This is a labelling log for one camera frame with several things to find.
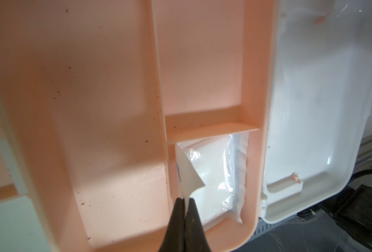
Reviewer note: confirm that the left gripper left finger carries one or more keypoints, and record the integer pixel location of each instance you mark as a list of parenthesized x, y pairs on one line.
[(174, 239)]

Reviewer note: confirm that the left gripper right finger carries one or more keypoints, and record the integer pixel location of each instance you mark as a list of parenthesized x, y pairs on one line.
[(195, 238)]

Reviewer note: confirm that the white box pink trim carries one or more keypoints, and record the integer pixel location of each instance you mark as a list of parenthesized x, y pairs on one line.
[(321, 97)]

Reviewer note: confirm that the pink tray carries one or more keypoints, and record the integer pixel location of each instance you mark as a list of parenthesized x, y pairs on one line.
[(93, 92)]

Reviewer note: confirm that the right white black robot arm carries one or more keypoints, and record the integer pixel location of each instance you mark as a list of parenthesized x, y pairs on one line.
[(352, 211)]

